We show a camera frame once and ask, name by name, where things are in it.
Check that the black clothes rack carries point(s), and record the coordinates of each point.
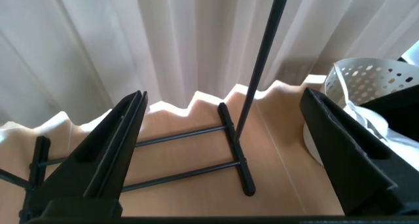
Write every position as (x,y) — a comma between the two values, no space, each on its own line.
(242,165)

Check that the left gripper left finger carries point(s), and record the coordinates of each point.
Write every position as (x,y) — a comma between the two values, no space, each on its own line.
(98,165)

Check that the white laundry basket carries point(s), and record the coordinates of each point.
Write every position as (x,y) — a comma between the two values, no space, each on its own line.
(360,73)

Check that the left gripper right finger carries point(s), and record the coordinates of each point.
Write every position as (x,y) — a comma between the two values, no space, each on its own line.
(357,165)

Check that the beige curtain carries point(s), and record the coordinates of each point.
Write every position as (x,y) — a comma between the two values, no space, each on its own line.
(98,37)

